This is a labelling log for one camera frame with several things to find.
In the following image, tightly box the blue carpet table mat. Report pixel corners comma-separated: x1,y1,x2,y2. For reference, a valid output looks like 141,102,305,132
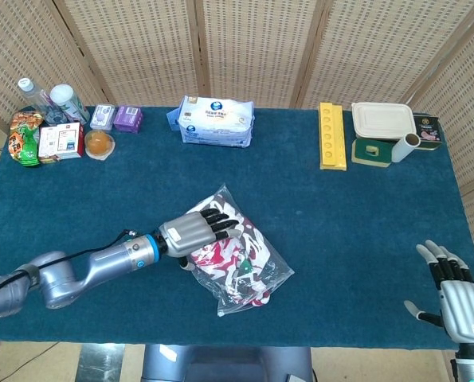
0,105,474,351

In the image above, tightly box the clear plastic zip bag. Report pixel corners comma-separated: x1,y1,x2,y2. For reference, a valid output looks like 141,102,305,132
182,182,296,318

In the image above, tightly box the white blue tissue pack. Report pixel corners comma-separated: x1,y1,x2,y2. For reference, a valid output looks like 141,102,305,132
166,95,256,148

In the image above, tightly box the dark luncheon meat can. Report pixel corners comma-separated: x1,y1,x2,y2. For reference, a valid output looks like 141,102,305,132
412,115,441,151

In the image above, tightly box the beige lidded lunch box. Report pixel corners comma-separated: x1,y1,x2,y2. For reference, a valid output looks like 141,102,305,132
351,102,417,141

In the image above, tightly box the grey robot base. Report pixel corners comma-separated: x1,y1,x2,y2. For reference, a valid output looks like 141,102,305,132
140,344,314,382

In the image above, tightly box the white paper roll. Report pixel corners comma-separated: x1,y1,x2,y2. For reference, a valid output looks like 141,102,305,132
391,134,421,163

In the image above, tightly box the clear plastic water bottle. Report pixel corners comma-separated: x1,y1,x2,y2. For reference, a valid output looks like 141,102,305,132
17,77,65,125

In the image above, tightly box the purple cardboard box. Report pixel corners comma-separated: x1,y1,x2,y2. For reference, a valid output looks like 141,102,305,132
112,105,144,134

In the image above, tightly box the white red cardboard box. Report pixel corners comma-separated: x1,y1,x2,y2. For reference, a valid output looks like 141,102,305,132
37,121,85,165

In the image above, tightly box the white capped green label bottle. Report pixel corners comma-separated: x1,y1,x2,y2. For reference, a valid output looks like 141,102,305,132
49,83,91,127

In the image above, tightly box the red white patterned garment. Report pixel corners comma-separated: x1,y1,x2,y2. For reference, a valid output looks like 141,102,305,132
188,194,273,308

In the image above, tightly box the green gold box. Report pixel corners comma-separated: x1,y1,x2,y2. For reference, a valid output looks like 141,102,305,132
351,138,395,167

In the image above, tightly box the pale lilac clear box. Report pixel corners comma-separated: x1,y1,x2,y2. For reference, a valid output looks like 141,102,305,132
89,103,117,131

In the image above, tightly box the yellow block with round holes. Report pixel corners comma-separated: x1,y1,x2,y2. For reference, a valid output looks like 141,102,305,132
319,102,348,171

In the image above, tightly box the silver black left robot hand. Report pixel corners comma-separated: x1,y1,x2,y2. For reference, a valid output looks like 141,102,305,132
156,207,241,271

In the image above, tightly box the rattan folding screen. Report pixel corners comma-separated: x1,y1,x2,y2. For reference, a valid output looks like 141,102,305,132
0,0,474,267

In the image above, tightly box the orange green snack bag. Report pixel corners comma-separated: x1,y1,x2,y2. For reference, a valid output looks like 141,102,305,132
7,111,46,168

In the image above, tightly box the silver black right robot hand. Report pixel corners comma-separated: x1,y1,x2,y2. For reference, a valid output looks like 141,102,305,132
403,239,474,345

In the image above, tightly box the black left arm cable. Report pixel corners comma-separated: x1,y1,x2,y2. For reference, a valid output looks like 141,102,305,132
0,228,139,311

